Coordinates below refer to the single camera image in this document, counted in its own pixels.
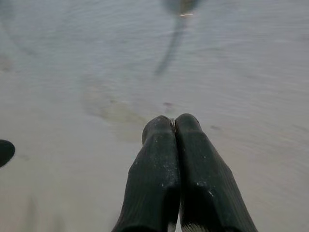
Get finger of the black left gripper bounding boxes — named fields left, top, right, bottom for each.
left=0, top=139, right=16, bottom=168

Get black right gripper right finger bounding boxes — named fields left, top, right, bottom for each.
left=174, top=113, right=259, bottom=232

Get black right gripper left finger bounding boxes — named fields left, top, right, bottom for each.
left=111, top=115, right=181, bottom=232

